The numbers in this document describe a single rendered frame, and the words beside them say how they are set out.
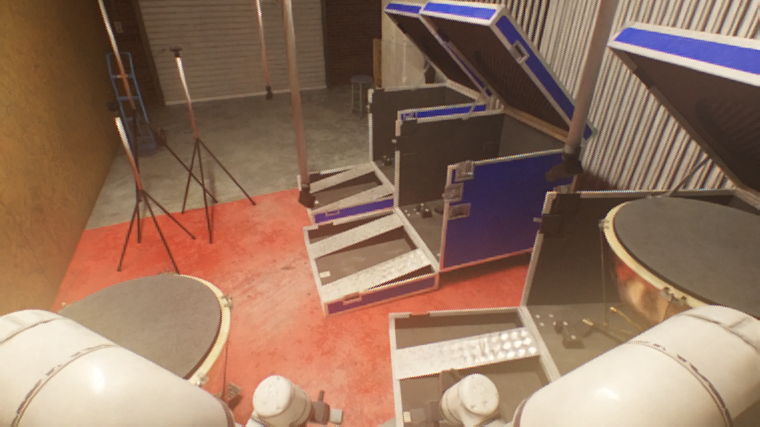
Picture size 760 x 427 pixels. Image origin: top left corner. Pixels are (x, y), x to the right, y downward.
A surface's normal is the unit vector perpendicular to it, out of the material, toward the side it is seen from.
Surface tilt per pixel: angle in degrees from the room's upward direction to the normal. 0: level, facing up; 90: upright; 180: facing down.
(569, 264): 90
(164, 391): 45
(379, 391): 0
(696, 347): 5
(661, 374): 4
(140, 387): 31
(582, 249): 90
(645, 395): 16
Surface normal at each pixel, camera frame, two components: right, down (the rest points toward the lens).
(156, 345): 0.00, -0.88
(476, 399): 0.02, -0.62
